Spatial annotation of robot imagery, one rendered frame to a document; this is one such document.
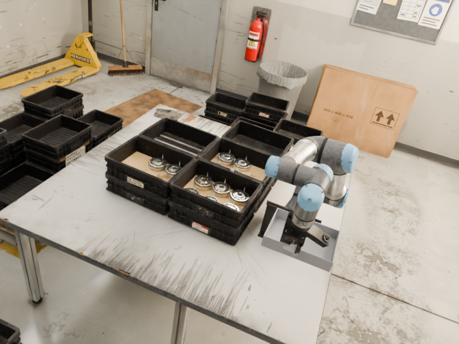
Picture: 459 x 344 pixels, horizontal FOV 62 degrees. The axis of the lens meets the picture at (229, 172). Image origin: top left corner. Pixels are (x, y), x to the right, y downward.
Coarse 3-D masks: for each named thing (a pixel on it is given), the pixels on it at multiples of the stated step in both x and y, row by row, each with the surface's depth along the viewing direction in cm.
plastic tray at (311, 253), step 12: (276, 216) 163; (276, 228) 157; (324, 228) 157; (264, 240) 146; (276, 240) 144; (336, 240) 154; (288, 252) 144; (300, 252) 142; (312, 252) 149; (324, 252) 150; (312, 264) 143; (324, 264) 141
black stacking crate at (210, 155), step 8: (216, 144) 230; (224, 144) 236; (232, 144) 234; (208, 152) 223; (216, 152) 235; (232, 152) 237; (240, 152) 234; (248, 152) 232; (256, 152) 229; (256, 160) 232; (264, 160) 230; (264, 168) 232; (264, 184) 212
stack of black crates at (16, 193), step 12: (24, 168) 276; (36, 168) 273; (0, 180) 259; (12, 180) 270; (24, 180) 275; (36, 180) 277; (0, 192) 261; (12, 192) 263; (24, 192) 265; (0, 204) 244
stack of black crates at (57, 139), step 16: (32, 128) 273; (48, 128) 287; (64, 128) 299; (80, 128) 295; (32, 144) 266; (48, 144) 260; (64, 144) 265; (80, 144) 283; (32, 160) 275; (48, 160) 267; (64, 160) 273
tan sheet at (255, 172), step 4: (216, 156) 236; (212, 160) 231; (216, 160) 232; (232, 164) 231; (232, 168) 228; (252, 168) 231; (256, 168) 232; (244, 172) 226; (248, 172) 227; (252, 172) 228; (256, 172) 228; (260, 172) 229; (264, 172) 230; (252, 176) 224; (256, 176) 225; (260, 176) 225; (264, 176) 226
